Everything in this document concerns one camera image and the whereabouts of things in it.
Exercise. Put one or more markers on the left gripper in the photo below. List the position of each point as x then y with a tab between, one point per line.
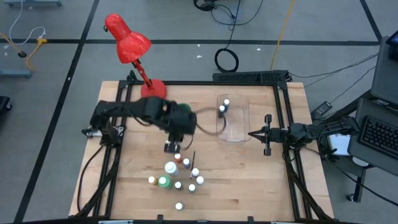
183	124

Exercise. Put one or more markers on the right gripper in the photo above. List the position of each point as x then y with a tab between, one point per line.
275	135

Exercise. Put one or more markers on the orange small paint bottle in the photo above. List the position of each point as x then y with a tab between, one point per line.
178	157

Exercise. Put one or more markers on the lavender small paint bottle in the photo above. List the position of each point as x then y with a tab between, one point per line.
186	162

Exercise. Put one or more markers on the yellow small paint bottle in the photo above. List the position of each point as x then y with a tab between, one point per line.
152	180

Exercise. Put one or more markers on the green small paint bottle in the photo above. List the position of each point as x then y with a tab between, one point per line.
191	187

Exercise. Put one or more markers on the black small paint bottle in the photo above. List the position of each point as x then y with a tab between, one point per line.
221	109

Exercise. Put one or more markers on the grey small paint bottle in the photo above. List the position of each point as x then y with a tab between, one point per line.
179	206

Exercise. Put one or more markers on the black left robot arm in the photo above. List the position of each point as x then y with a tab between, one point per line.
136	110

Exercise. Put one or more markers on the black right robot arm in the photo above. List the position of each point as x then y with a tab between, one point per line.
303	132

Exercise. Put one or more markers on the large white paint bottle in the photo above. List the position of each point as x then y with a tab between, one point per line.
170	167

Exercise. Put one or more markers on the large green paint bottle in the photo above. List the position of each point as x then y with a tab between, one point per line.
164	182

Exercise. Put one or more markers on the clear plastic bin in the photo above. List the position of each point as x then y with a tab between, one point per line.
239	124

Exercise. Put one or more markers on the green plastic cup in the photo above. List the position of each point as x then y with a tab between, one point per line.
185	107

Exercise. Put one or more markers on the black power strip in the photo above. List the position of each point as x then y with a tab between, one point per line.
248	76

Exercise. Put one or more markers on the black power adapter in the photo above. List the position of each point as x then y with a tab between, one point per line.
321	109

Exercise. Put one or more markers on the white labelled box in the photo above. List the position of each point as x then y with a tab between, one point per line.
339	143

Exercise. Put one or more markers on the silver aluminium bar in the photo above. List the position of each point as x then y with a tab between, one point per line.
115	222
283	222

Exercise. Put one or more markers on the white round disc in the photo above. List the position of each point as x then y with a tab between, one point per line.
360	161

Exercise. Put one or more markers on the black desk leg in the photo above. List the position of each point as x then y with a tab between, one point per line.
357	189

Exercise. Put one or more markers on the red desk lamp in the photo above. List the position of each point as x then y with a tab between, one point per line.
129	43

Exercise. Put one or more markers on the black keyboard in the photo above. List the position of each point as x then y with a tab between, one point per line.
377	137

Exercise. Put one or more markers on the dark grey keyboard tray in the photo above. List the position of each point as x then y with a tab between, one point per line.
373	168

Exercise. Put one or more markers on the black caster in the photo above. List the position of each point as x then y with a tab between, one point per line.
4	104

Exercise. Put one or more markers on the grey cart base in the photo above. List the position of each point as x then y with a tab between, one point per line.
31	3
15	73

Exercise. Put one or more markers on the black aluminium rig frame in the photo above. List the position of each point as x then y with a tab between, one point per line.
202	83

